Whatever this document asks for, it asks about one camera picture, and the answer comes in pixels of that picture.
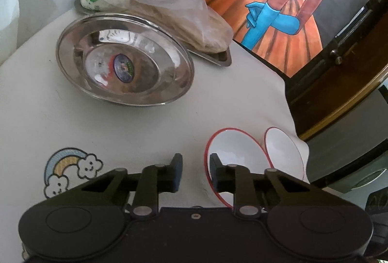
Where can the metal door knob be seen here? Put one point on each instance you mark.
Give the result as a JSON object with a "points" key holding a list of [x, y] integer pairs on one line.
{"points": [[336, 54]]}

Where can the wall poster with orange dress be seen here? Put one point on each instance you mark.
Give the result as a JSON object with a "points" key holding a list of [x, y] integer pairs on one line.
{"points": [[288, 8]]}

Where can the white bowl with red rim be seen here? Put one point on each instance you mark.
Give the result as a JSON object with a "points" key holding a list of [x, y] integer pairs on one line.
{"points": [[283, 150], [239, 147]]}

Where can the black door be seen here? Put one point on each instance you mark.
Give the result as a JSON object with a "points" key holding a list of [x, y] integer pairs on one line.
{"points": [[342, 84]]}

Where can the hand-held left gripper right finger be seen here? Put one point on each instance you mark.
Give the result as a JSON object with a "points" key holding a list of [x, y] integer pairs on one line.
{"points": [[215, 172]]}

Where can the steel rectangular tray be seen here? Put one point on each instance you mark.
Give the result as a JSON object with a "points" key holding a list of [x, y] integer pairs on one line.
{"points": [[216, 58]]}

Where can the steel plate with sticker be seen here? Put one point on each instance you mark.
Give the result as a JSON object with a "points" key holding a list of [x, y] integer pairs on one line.
{"points": [[121, 66]]}

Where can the flatbread in plastic bag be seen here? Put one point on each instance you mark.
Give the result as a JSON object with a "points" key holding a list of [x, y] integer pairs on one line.
{"points": [[197, 23]]}

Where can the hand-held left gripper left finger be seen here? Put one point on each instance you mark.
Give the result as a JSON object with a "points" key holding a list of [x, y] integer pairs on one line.
{"points": [[177, 172]]}

